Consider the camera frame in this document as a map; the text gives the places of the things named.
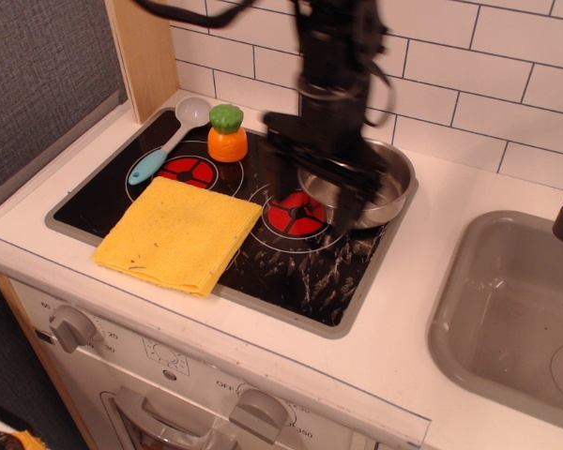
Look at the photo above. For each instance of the grey right oven knob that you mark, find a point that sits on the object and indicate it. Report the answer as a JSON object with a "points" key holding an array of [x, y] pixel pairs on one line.
{"points": [[260, 414]]}

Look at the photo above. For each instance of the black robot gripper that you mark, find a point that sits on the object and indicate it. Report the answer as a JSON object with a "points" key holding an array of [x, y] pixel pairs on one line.
{"points": [[325, 139]]}

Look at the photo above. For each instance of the orange toy carrot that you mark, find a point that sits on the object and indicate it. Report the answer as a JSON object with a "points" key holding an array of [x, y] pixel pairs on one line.
{"points": [[227, 140]]}

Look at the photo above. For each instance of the grey sink basin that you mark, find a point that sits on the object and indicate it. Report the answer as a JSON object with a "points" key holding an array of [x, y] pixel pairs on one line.
{"points": [[498, 327]]}

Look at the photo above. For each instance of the grey oven knob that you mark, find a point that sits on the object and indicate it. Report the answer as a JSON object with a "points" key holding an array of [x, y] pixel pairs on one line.
{"points": [[71, 328], [260, 414]]}

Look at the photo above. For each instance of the silver metal pan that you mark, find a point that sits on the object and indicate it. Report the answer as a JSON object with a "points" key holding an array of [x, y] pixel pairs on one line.
{"points": [[397, 183]]}

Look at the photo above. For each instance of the white spoon blue handle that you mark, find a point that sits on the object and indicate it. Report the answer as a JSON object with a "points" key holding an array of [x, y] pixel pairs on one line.
{"points": [[191, 113]]}

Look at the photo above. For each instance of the wooden side post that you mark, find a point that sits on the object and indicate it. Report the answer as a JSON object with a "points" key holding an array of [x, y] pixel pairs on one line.
{"points": [[145, 51]]}

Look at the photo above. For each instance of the grey left oven knob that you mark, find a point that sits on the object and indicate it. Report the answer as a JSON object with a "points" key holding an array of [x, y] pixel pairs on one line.
{"points": [[71, 328]]}

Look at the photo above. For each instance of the white toy oven front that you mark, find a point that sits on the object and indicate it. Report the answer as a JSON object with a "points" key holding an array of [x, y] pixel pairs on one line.
{"points": [[133, 392]]}

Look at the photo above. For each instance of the orange black object bottom left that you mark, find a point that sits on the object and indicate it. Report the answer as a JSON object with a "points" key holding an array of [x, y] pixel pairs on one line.
{"points": [[21, 440]]}

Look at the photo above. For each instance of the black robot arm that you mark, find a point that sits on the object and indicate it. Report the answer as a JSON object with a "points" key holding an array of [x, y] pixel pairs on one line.
{"points": [[338, 41]]}

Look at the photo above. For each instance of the yellow cloth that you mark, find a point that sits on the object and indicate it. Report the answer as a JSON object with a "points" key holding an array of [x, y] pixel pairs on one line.
{"points": [[178, 236]]}

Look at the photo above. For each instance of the black toy stovetop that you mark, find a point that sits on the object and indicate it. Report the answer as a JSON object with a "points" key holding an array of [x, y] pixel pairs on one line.
{"points": [[291, 266]]}

